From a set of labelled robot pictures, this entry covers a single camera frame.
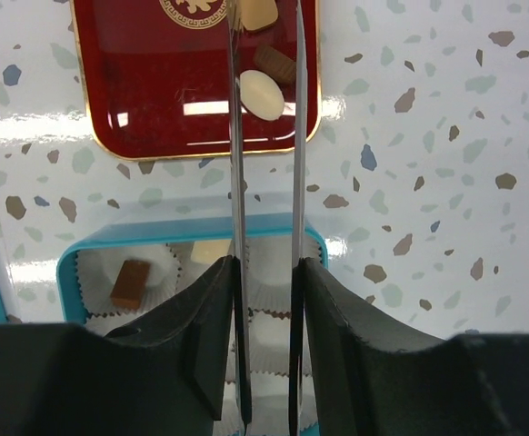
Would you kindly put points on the tan square chocolate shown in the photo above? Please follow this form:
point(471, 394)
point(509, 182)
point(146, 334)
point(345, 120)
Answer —
point(257, 15)

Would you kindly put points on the brown rectangular chocolate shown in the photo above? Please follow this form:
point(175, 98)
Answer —
point(129, 288)

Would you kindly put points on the teal tin box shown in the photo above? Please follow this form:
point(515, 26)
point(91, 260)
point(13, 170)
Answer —
point(87, 272)

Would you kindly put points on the cream chocolate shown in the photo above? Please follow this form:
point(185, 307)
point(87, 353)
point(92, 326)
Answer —
point(209, 251)

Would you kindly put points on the red lacquer tray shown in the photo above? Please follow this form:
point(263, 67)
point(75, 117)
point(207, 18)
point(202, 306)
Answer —
point(155, 76)

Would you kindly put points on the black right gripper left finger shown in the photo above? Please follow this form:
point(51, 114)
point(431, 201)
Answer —
point(161, 374)

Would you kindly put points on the white oval chocolate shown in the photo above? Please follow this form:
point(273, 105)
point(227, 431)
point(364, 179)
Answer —
point(261, 95)

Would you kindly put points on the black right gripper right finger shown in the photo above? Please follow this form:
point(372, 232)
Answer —
point(374, 375)

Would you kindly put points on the metal tongs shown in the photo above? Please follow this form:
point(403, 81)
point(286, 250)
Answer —
point(242, 364)

